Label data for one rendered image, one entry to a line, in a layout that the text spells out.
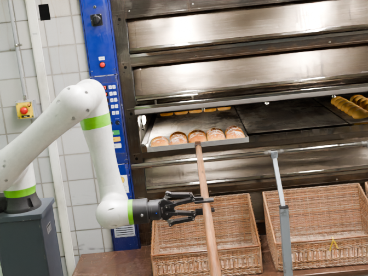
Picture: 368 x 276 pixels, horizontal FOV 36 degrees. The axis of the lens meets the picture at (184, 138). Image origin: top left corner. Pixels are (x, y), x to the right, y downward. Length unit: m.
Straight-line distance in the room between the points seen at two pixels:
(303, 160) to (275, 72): 0.53
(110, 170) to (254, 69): 1.29
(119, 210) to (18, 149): 0.41
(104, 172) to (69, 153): 1.15
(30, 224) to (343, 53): 1.91
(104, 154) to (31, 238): 0.44
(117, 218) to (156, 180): 1.22
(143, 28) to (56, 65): 0.52
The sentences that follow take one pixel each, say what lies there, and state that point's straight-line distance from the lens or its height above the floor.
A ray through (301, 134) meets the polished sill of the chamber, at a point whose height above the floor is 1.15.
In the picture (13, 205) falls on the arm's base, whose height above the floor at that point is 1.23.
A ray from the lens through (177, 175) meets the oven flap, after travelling 3.28.
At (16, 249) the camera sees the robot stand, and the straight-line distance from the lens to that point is 2.36.
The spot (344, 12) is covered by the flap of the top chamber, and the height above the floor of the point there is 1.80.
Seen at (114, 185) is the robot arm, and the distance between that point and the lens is 2.20.
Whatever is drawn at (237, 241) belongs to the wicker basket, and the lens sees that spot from 3.33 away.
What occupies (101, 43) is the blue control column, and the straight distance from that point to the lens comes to 3.17.
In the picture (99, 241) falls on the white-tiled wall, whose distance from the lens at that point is 3.46.
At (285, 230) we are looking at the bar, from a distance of 2.79.
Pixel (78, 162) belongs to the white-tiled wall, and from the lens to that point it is 3.33.
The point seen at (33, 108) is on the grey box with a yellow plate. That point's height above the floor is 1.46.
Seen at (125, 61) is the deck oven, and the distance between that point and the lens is 3.20.
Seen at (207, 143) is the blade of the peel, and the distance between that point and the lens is 3.08.
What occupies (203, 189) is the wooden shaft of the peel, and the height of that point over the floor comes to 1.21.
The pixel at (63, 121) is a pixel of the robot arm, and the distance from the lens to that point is 2.00.
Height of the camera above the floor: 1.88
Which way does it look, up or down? 12 degrees down
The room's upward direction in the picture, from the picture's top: 6 degrees counter-clockwise
